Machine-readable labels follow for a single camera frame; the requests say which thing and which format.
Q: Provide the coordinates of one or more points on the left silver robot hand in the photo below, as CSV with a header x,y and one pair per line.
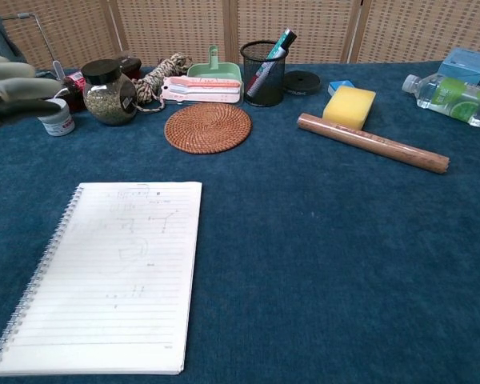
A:
x,y
16,86

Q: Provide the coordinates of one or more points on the spiral notebook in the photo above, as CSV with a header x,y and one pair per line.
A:
x,y
116,280

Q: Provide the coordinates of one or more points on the grey felt hat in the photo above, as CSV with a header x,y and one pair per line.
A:
x,y
0,36

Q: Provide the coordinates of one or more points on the small white jar grey lid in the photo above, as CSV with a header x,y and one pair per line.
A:
x,y
58,122

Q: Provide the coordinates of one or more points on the glass seed jar black lid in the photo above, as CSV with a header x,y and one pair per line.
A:
x,y
108,100

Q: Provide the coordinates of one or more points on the woven folding screen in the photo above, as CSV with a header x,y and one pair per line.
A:
x,y
176,28

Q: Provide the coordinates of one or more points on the pink toothbrush pack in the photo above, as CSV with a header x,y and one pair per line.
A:
x,y
200,94

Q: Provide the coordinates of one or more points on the round woven rattan coaster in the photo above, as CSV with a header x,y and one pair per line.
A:
x,y
208,128

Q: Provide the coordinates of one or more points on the green plastic dustpan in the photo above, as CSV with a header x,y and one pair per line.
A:
x,y
220,71

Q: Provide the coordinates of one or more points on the black round discs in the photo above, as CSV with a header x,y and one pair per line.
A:
x,y
272,84

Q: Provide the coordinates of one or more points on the marker pen black cap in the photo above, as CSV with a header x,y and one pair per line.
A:
x,y
284,42

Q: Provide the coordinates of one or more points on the black round disc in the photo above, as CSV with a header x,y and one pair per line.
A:
x,y
302,82

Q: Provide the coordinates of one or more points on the small blue chalk cube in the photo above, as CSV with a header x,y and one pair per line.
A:
x,y
338,86

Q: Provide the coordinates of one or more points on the yellow sponge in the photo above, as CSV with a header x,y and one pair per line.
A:
x,y
348,106

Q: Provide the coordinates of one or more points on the blue table cloth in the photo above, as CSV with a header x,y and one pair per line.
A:
x,y
324,260

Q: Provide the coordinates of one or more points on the brown wooden roll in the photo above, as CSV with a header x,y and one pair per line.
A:
x,y
372,142

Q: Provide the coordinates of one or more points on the water bottle green label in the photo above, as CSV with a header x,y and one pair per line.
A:
x,y
452,98

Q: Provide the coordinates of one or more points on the light blue box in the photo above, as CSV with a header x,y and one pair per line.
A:
x,y
466,62

